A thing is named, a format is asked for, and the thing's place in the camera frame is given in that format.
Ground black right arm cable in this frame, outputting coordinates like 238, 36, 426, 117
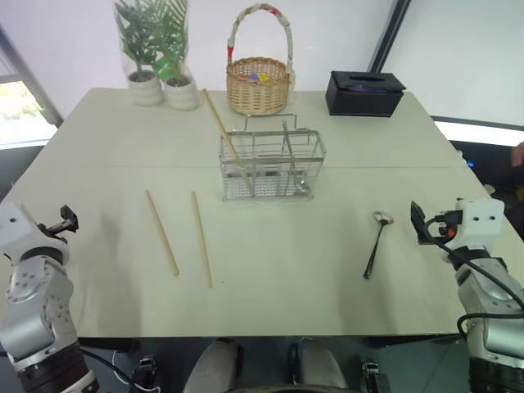
424, 215, 524, 337

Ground colourful items in basket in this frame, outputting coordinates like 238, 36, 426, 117
240, 71, 272, 84

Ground black-handled metal spoon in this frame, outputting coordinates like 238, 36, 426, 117
363, 210, 395, 280

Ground white floor cable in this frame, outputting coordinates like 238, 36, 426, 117
109, 350, 161, 392

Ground black floor cable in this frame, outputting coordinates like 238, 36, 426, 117
79, 346, 138, 390

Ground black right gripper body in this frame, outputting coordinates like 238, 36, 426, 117
427, 210, 465, 245

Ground black window frame bar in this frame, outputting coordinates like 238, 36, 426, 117
366, 0, 412, 73

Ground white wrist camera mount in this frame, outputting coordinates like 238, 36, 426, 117
0, 200, 70, 263
454, 197, 505, 249

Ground metal wire cutlery rack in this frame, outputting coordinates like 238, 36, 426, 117
218, 113, 328, 203

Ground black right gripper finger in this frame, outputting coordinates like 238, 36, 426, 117
410, 200, 431, 246

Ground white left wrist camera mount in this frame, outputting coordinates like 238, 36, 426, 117
0, 200, 70, 263

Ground grey rounded leg cover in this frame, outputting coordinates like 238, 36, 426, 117
297, 338, 350, 393
183, 338, 243, 393

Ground green plant in white pot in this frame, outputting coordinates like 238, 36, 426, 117
113, 0, 165, 108
150, 0, 201, 111

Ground wooden chopstick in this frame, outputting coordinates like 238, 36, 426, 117
201, 88, 255, 198
145, 189, 181, 277
190, 191, 214, 289

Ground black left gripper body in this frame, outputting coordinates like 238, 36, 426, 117
36, 219, 69, 243

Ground wicker basket with handle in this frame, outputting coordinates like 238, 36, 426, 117
225, 2, 297, 117

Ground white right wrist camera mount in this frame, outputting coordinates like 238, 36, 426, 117
454, 197, 505, 249

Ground black tissue box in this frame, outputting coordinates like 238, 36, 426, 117
324, 70, 408, 119

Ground grey window frame bar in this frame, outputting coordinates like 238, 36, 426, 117
0, 22, 65, 127

